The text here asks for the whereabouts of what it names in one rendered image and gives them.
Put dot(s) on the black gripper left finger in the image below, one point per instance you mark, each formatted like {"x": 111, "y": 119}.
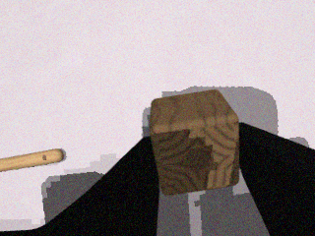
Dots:
{"x": 123, "y": 202}

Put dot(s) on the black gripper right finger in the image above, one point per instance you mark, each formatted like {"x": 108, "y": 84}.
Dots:
{"x": 280, "y": 175}

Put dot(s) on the tan wooden stick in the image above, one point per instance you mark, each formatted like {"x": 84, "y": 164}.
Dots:
{"x": 49, "y": 156}

